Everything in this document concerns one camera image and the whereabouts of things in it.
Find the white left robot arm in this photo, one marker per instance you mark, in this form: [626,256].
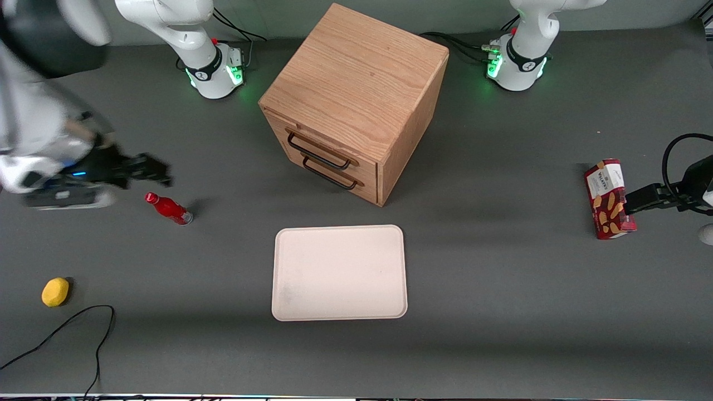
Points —
[523,61]

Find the red cookie box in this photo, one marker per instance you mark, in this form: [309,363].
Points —
[608,200]

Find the cream plastic tray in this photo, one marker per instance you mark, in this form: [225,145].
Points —
[340,273]

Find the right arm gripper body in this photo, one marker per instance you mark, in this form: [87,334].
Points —
[103,166]

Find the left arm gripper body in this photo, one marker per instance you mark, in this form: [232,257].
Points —
[692,185]

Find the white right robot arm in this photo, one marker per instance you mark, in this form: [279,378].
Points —
[195,33]

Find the oak wooden cabinet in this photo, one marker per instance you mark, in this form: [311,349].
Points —
[362,67]

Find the yellow lemon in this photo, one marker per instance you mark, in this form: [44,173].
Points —
[55,292]

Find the white rounded object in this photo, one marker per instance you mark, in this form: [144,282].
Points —
[707,234]

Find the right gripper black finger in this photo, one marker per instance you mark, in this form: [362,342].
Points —
[149,161]
[150,176]

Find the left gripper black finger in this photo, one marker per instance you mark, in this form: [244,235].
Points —
[646,199]

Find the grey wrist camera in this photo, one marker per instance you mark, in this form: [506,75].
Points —
[67,199]

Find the red bottle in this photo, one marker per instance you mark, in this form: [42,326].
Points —
[169,209]

